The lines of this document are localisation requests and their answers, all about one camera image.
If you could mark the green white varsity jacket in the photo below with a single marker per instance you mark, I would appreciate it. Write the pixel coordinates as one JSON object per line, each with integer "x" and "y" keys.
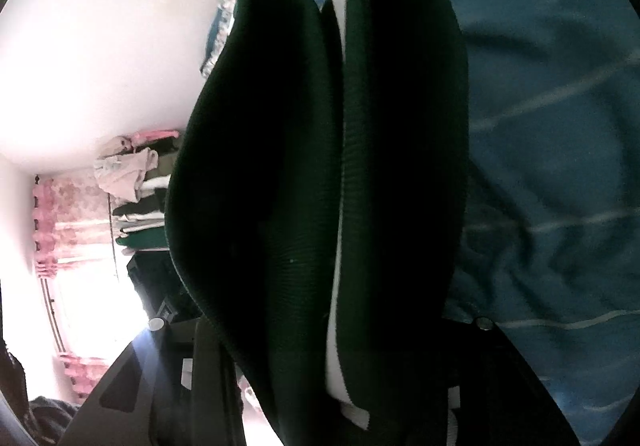
{"x": 314, "y": 214}

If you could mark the pile of clothes on rack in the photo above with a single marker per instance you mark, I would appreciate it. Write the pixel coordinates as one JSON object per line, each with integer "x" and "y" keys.
{"x": 134, "y": 172}

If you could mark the pink floral curtain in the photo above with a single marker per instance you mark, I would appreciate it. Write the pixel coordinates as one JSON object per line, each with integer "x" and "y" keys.
{"x": 72, "y": 234}

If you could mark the grey fleece trousers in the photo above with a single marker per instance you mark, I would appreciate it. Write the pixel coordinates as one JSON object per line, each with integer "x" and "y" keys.
{"x": 48, "y": 419}

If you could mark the blue striped duvet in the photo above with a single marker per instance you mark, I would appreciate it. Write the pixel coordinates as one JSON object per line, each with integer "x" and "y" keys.
{"x": 550, "y": 249}

